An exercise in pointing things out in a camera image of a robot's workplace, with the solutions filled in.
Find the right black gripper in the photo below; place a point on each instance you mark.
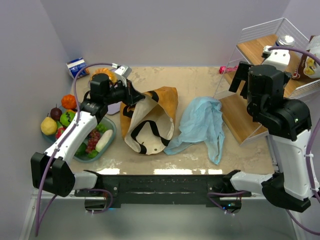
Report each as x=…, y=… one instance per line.
x=241, y=72

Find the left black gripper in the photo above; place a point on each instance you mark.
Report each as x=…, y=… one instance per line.
x=130, y=92

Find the brown Trader Joe's tote bag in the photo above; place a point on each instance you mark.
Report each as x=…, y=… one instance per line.
x=148, y=126

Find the light blue plastic bag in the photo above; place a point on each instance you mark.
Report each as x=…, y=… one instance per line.
x=201, y=121

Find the blue silver drink can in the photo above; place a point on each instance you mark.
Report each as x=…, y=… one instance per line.
x=285, y=40

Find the brown white chips bag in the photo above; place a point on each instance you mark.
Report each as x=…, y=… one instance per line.
x=307, y=68

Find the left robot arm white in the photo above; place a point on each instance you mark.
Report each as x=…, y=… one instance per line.
x=50, y=170

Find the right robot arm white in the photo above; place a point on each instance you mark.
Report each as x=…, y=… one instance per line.
x=282, y=140

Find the pink wrapped item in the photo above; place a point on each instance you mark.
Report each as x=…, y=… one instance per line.
x=226, y=69

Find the lavender cutting board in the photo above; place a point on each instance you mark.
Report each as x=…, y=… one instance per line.
x=113, y=108

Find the orange bundt cake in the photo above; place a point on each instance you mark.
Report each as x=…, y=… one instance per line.
x=106, y=71

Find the teal fruit tray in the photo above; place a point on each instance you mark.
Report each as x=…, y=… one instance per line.
x=111, y=126

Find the green grape bunch toy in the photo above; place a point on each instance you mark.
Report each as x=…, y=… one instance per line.
x=101, y=128

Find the white radish toy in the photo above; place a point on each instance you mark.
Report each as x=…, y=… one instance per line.
x=102, y=142

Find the red grape bunch toy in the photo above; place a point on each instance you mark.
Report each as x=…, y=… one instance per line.
x=93, y=139

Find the orange pumpkin toy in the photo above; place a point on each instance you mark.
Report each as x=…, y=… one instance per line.
x=69, y=102

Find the blue white carton box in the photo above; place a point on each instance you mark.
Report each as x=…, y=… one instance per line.
x=74, y=67

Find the green watermelon toy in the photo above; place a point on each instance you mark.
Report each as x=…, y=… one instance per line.
x=66, y=118

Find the green leafy vegetable toy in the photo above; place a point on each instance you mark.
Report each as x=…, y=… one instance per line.
x=81, y=152

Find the dark red apple toy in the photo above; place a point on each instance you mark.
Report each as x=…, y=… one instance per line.
x=56, y=113

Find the pink dragon fruit toy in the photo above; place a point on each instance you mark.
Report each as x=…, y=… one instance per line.
x=59, y=132

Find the yellow pear toy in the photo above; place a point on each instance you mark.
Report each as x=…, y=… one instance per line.
x=49, y=126

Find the white wire wooden shelf rack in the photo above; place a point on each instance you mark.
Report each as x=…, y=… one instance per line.
x=249, y=47

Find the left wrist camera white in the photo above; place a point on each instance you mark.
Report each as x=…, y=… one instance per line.
x=121, y=72

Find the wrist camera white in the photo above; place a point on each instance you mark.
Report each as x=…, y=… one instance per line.
x=278, y=58
x=121, y=72

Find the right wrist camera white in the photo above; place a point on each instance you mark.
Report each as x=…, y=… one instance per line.
x=278, y=58

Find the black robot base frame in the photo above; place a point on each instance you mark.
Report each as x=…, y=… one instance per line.
x=177, y=189

